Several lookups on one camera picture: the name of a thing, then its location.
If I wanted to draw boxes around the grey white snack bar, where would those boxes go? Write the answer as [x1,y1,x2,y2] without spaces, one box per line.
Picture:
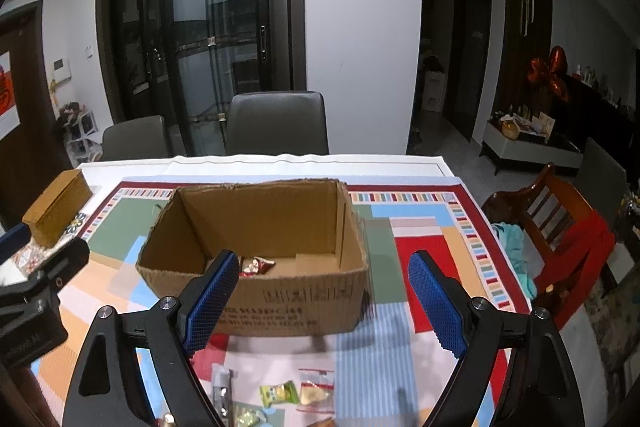
[212,363,232,426]

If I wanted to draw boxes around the pale green candy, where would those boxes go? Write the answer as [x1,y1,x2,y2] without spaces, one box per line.
[233,404,267,427]

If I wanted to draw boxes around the colourful patterned tablecloth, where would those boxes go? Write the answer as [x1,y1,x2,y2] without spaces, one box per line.
[32,178,530,426]

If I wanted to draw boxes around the red snack packet in box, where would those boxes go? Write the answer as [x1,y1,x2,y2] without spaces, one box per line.
[240,256,277,277]

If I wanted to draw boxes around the teal cloth on chair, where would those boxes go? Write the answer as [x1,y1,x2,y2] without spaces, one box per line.
[491,222,537,300]

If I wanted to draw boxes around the brown cardboard box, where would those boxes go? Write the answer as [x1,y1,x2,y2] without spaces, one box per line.
[136,179,369,337]

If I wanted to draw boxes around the red and white door poster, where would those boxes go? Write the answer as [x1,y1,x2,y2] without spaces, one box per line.
[0,51,21,140]

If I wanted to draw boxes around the green yellow candy packet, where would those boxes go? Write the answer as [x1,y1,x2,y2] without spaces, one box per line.
[259,381,299,407]

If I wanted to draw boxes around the white shoe rack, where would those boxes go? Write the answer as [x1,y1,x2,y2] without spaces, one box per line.
[54,102,102,168]

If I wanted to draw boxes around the red wooden chair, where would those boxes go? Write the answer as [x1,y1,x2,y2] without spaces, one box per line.
[482,164,615,329]

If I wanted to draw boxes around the clear red-edged cake packet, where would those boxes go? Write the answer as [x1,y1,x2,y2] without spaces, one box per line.
[297,367,335,414]

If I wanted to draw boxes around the grey chair left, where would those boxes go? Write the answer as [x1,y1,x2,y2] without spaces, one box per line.
[101,115,171,161]

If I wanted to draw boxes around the grey chair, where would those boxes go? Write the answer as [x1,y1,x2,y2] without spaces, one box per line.
[226,91,330,156]
[101,115,171,161]

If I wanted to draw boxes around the white low cabinet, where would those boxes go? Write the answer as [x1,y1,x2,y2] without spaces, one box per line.
[480,122,584,174]

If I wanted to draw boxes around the grey chair centre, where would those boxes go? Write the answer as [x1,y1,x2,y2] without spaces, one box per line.
[226,91,330,156]

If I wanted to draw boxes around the white box in hallway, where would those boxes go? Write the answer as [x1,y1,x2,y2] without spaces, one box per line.
[422,72,446,113]

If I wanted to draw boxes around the red heart balloons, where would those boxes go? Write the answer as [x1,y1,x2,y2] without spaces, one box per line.
[526,46,568,101]

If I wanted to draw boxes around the black glass sliding door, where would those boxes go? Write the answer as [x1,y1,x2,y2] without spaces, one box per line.
[96,0,306,156]

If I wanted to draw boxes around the white wall intercom panel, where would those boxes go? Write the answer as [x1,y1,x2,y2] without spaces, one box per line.
[53,58,72,83]

